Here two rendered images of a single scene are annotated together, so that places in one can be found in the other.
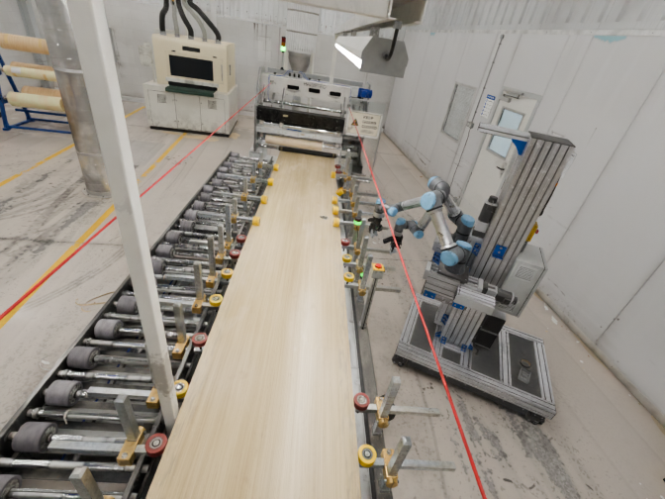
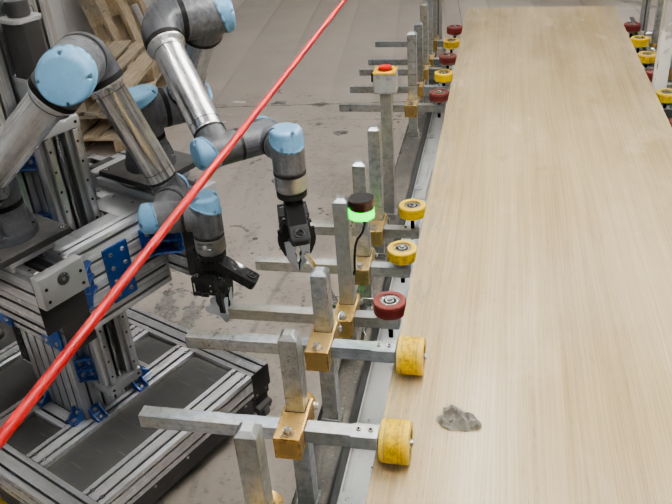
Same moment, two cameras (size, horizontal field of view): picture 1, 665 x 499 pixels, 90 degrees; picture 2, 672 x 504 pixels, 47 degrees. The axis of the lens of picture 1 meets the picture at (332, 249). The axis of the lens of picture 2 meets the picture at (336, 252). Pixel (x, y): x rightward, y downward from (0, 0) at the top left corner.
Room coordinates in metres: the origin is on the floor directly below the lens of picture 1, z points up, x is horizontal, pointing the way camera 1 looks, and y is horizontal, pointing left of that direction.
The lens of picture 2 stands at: (3.96, 0.30, 1.95)
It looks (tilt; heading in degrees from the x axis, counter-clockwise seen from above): 31 degrees down; 200
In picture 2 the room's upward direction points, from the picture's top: 4 degrees counter-clockwise
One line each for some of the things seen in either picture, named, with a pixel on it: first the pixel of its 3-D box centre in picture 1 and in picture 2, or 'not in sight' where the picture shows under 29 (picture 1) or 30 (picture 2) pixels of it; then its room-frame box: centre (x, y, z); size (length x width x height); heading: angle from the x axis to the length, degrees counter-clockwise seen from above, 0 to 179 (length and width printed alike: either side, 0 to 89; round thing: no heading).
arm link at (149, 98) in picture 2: (461, 250); (142, 110); (2.11, -0.93, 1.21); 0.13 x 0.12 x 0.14; 138
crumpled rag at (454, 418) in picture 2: not in sight; (458, 416); (2.85, 0.13, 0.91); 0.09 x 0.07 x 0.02; 66
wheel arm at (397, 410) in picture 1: (397, 410); (391, 107); (1.01, -0.46, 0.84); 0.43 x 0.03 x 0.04; 96
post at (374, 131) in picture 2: (363, 281); (377, 200); (1.96, -0.27, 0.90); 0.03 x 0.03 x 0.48; 6
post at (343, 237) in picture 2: (358, 243); (346, 283); (2.46, -0.21, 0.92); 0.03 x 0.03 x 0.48; 6
